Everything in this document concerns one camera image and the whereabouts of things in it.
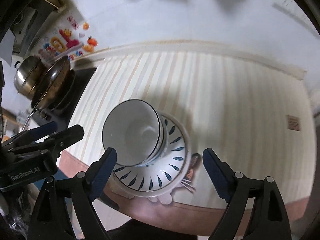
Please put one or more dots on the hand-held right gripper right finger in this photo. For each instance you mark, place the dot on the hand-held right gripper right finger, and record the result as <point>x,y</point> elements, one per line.
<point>215,175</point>

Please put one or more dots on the white plate with blue leaves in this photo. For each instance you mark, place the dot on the white plate with blue leaves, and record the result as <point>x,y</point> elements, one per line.
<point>170,165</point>

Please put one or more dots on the white plate with pink flowers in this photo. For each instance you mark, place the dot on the white plate with pink flowers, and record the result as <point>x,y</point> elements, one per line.
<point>155,193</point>

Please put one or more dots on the small brown label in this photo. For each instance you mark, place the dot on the small brown label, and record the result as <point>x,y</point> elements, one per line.
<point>293,122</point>

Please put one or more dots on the dark metal wok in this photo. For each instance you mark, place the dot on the dark metal wok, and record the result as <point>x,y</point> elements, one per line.
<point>55,77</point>

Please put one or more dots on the black induction cooktop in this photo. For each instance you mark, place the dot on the black induction cooktop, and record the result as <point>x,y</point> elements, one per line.
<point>75,97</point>

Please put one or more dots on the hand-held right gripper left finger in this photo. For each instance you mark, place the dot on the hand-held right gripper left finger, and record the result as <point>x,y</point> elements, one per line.
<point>102,177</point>

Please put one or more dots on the dark range hood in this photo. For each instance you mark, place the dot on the dark range hood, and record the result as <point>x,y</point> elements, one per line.
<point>32,30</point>

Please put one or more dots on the white bowl with blue flower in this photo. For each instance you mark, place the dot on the white bowl with blue flower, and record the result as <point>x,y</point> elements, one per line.
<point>162,130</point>

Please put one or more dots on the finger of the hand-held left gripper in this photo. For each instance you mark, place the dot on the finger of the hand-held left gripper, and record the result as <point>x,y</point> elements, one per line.
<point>42,128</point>
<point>70,136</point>

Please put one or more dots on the stainless steel pot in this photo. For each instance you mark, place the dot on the stainless steel pot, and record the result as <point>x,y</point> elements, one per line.
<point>25,77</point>

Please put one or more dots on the white bowl with blue rim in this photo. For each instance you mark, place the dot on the white bowl with blue rim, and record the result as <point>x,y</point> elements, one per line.
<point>130,130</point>

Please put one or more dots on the striped table mat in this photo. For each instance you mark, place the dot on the striped table mat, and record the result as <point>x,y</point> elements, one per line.
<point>225,92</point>

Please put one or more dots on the group of colourful wall stickers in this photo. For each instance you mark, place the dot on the group of colourful wall stickers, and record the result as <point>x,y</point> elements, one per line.
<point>58,42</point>

